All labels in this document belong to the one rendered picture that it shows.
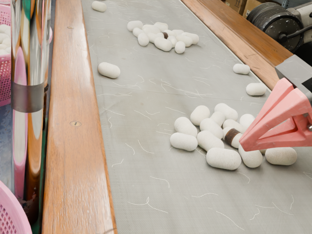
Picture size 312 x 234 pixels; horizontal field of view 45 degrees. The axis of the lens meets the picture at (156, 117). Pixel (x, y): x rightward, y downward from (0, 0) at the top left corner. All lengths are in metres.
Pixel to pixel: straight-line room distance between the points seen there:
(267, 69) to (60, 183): 0.48
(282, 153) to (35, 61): 0.29
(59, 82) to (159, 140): 0.14
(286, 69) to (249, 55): 0.36
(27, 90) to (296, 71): 0.26
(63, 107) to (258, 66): 0.42
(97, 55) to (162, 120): 0.21
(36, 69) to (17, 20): 0.04
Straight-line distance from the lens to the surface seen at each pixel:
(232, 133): 0.46
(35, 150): 0.31
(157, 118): 0.48
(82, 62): 0.55
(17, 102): 0.29
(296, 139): 0.41
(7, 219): 0.31
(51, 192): 0.32
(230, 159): 0.41
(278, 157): 0.45
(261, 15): 1.10
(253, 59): 0.75
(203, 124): 0.46
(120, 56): 0.66
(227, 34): 0.87
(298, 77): 0.40
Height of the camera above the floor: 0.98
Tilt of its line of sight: 29 degrees down
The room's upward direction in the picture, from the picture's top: 12 degrees clockwise
